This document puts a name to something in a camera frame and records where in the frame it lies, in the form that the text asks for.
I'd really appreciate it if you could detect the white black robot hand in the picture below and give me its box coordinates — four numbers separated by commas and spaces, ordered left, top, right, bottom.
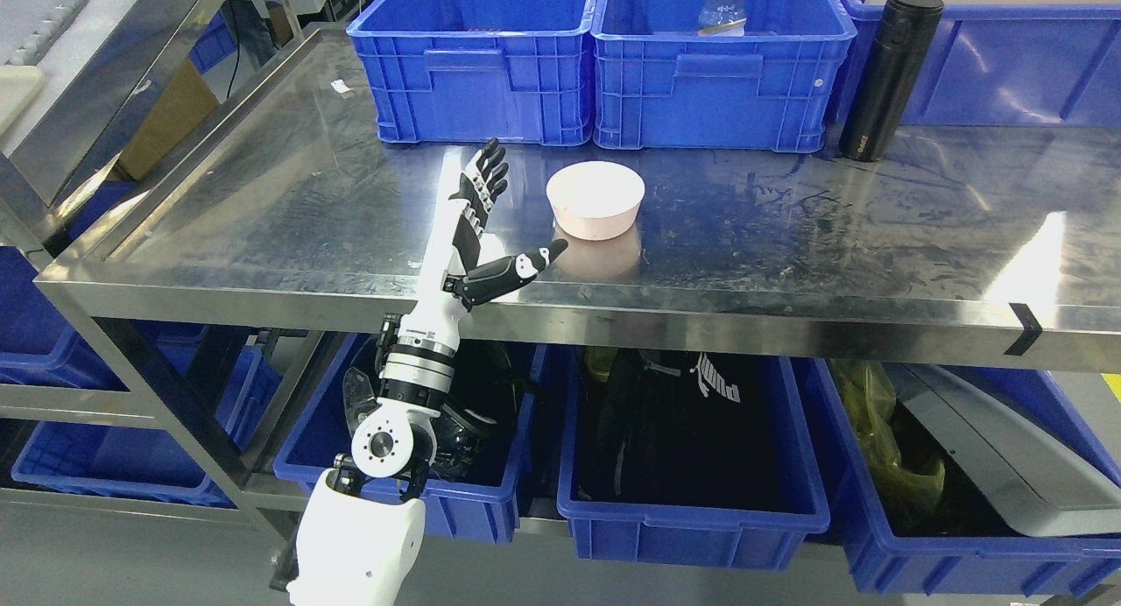
401, 138, 569, 337

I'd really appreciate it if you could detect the blue crate top middle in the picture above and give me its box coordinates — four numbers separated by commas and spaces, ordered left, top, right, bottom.
591, 0, 856, 152

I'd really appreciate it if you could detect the blue crate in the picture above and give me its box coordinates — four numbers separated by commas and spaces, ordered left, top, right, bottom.
591, 0, 856, 152
828, 0, 1120, 127
348, 0, 597, 146

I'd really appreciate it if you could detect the blue crate top right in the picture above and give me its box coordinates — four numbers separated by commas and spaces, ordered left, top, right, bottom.
828, 0, 1120, 127

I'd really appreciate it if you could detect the blue bin with bag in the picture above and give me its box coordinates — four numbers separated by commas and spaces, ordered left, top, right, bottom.
556, 351, 830, 571

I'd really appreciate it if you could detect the black puma bag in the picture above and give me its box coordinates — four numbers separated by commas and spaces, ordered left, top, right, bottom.
580, 349, 782, 511

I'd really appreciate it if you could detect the stainless steel shelf frame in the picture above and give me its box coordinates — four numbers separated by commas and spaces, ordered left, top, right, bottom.
0, 0, 351, 546

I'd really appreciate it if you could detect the pink ikea bowl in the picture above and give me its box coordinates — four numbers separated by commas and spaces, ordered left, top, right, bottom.
546, 160, 647, 242

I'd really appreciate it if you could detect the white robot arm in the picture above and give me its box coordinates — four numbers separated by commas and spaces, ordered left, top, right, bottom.
286, 314, 460, 605

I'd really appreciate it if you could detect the white grey flat device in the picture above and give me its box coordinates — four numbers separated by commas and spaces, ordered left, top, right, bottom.
884, 363, 1120, 537

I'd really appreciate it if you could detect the yellow green plastic bag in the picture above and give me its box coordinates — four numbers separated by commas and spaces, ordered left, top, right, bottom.
826, 358, 946, 534

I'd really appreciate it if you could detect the blue bin lower right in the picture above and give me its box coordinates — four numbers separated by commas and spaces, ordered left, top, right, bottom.
793, 357, 1118, 597

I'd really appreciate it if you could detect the clear water bottle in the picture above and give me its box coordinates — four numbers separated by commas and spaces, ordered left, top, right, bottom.
697, 0, 745, 37

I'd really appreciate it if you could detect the blue crate top left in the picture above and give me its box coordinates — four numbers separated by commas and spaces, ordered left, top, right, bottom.
348, 0, 597, 146

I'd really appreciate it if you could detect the black thermos bottle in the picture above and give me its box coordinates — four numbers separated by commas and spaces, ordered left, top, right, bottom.
839, 0, 945, 162

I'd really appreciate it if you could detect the blue bin lower left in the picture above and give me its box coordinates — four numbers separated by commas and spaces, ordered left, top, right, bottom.
11, 346, 281, 509

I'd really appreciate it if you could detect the blue bin with helmet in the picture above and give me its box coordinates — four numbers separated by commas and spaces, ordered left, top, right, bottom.
274, 334, 546, 546

